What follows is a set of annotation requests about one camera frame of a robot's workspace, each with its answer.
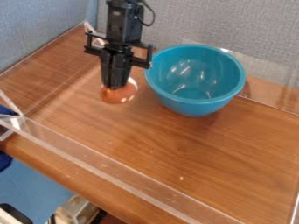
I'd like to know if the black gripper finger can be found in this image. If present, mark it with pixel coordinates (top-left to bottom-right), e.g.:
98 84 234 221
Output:
100 53 112 88
110 55 132 89

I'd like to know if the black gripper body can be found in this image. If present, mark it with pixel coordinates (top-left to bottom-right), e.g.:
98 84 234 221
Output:
84 31 154 69

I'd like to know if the brown and white toy mushroom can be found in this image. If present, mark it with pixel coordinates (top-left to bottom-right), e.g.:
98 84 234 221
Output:
98 77 137 104

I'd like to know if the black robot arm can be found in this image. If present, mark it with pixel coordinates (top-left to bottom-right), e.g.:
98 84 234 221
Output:
84 0 154 90

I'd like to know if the blue plastic bowl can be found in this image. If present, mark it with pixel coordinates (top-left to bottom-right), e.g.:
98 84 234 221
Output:
144 44 246 116

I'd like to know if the clear acrylic back barrier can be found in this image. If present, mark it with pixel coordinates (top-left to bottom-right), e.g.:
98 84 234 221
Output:
82 20 299 116

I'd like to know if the clear acrylic barrier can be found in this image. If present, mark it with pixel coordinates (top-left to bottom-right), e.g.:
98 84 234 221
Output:
82 20 299 116
0 116 242 224

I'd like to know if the clear acrylic front barrier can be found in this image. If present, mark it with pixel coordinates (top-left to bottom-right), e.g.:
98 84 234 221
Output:
0 116 242 224

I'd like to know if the blue cloth object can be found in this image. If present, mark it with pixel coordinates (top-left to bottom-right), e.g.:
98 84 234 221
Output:
0 104 18 172

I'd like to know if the beige box under table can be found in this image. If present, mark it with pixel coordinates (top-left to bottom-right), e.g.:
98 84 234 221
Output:
46 195 98 224

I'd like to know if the black and white object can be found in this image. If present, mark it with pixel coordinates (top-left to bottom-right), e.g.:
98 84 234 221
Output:
0 203 33 224

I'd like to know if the clear acrylic corner bracket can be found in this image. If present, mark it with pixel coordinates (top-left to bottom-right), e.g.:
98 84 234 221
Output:
82 19 125 54

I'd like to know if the black cable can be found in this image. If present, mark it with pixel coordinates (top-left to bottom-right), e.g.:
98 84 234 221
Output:
134 0 156 27

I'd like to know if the clear acrylic left bracket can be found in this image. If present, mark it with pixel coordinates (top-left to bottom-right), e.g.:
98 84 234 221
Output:
0 90 24 142

